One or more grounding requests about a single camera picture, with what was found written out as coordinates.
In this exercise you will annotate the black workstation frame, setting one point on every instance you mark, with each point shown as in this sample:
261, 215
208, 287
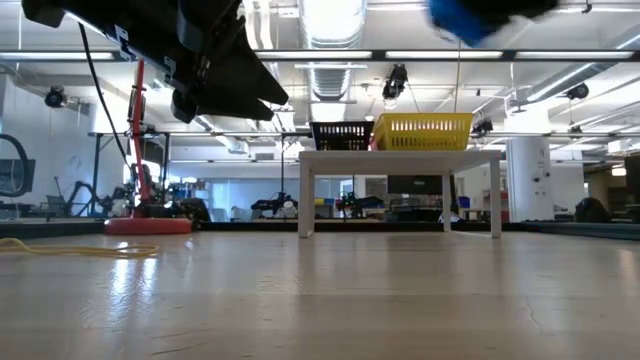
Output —
95, 170

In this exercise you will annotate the black ceiling spotlight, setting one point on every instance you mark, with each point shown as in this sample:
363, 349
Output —
55, 97
396, 80
577, 91

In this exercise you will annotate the white perforated metal shelf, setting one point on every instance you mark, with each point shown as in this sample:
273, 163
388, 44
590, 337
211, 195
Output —
400, 161

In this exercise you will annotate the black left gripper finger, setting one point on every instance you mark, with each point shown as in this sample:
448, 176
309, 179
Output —
240, 80
230, 111

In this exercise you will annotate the silver ventilation duct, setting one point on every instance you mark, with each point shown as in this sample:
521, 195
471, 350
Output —
332, 80

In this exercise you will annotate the dark wall monitor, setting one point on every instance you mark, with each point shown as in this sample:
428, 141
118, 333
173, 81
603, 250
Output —
32, 170

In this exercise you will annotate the black television screen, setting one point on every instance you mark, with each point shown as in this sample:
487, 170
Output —
415, 185

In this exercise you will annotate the red desk lamp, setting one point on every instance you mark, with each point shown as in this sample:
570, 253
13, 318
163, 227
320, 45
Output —
147, 226

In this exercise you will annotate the yellow rubber band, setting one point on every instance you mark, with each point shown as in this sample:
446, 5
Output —
20, 246

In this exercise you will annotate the red plastic basket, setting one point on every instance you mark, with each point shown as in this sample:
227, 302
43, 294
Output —
372, 145

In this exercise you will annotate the black bag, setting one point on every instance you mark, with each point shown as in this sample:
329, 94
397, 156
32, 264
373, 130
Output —
592, 212

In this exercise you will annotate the black background equipment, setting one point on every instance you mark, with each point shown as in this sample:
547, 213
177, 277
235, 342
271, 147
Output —
367, 202
270, 205

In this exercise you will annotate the yellow plastic basket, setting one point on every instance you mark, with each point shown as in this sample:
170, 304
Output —
422, 117

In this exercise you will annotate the black plastic basket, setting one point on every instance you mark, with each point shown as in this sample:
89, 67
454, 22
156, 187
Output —
342, 125

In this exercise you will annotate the black background robot arm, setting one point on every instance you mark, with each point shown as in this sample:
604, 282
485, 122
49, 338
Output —
85, 191

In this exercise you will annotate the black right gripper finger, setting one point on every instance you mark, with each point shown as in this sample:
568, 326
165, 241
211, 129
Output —
492, 9

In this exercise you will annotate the blue storage bin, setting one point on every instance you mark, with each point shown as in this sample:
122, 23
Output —
464, 202

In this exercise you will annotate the white round column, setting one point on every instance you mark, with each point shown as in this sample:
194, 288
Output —
530, 180

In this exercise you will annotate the black aluminium table frame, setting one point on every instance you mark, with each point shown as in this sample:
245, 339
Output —
50, 229

